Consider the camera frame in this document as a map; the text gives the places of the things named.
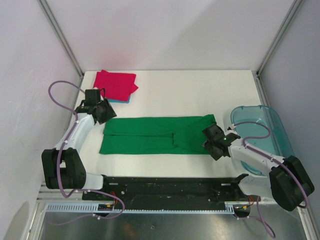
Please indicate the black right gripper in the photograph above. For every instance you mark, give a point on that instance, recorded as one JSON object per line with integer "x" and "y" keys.
{"x": 214, "y": 154}

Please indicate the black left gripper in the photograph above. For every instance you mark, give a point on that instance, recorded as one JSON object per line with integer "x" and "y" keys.
{"x": 110, "y": 113}

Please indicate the green t shirt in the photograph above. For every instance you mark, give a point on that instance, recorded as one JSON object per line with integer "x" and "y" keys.
{"x": 181, "y": 135}

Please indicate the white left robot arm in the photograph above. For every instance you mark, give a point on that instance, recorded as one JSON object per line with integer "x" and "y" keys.
{"x": 62, "y": 165}

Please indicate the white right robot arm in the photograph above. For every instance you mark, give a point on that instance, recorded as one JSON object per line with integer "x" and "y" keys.
{"x": 283, "y": 179}

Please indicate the folded red t shirt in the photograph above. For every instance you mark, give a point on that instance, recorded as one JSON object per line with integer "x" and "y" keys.
{"x": 118, "y": 86}

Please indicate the teal plastic bin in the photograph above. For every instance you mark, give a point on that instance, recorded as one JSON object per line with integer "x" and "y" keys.
{"x": 264, "y": 128}

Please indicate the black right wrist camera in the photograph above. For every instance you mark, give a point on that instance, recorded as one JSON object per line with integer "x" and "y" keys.
{"x": 212, "y": 132}

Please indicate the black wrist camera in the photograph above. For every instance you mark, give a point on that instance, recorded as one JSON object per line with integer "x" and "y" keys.
{"x": 212, "y": 132}
{"x": 92, "y": 97}

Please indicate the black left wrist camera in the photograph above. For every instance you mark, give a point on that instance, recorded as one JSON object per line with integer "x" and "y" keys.
{"x": 92, "y": 97}

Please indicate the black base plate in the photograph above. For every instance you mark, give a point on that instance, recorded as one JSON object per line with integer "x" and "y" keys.
{"x": 170, "y": 191}

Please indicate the white slotted cable duct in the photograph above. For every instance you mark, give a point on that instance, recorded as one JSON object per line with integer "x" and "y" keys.
{"x": 102, "y": 208}

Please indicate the left aluminium frame post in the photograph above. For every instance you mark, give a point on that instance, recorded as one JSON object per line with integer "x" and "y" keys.
{"x": 53, "y": 22}

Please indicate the aluminium frame post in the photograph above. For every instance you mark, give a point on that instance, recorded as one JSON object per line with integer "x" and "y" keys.
{"x": 53, "y": 22}
{"x": 280, "y": 34}

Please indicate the right aluminium frame post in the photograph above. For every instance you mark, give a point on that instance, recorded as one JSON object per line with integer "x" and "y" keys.
{"x": 280, "y": 34}

